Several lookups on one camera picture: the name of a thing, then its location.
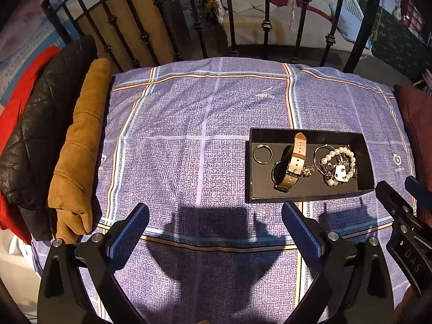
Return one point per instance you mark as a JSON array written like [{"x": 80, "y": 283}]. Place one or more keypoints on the small gold charm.
[{"x": 307, "y": 171}]

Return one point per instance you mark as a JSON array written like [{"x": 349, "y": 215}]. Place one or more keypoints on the black jewelry box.
[{"x": 266, "y": 182}]

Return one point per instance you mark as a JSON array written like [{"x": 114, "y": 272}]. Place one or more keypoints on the white vase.
[{"x": 397, "y": 12}]

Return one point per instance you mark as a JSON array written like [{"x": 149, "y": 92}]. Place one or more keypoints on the red cloth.
[{"x": 23, "y": 87}]

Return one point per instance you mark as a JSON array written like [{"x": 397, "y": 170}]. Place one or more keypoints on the brown wooden panel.
[{"x": 135, "y": 13}]

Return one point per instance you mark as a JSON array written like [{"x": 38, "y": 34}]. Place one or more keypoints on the red wooden cabinet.
[{"x": 414, "y": 13}]

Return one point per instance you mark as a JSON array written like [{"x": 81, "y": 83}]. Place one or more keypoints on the silver bangle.
[{"x": 315, "y": 157}]

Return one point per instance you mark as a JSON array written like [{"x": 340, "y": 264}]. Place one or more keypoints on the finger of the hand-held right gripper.
[
  {"x": 420, "y": 194},
  {"x": 393, "y": 202}
]

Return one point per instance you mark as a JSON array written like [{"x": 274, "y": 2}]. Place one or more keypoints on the blue plaid blanket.
[{"x": 185, "y": 141}]

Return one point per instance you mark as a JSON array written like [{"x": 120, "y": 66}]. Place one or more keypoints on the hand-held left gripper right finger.
[{"x": 300, "y": 229}]

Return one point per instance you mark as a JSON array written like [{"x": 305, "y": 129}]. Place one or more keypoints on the white background bed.
[{"x": 249, "y": 6}]

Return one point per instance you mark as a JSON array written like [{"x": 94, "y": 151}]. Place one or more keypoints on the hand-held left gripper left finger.
[{"x": 128, "y": 233}]

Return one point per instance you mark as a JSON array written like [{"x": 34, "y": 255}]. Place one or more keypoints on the brown suede cloth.
[{"x": 81, "y": 141}]

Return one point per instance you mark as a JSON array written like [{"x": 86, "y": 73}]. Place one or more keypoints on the black iron bed frame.
[{"x": 233, "y": 17}]

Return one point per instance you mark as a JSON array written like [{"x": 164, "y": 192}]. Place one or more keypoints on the black quilted leather jacket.
[{"x": 37, "y": 125}]

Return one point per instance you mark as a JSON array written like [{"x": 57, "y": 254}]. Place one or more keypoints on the green patterned cloth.
[{"x": 398, "y": 44}]

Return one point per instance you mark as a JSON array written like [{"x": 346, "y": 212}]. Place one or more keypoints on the dark red cushion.
[{"x": 416, "y": 125}]

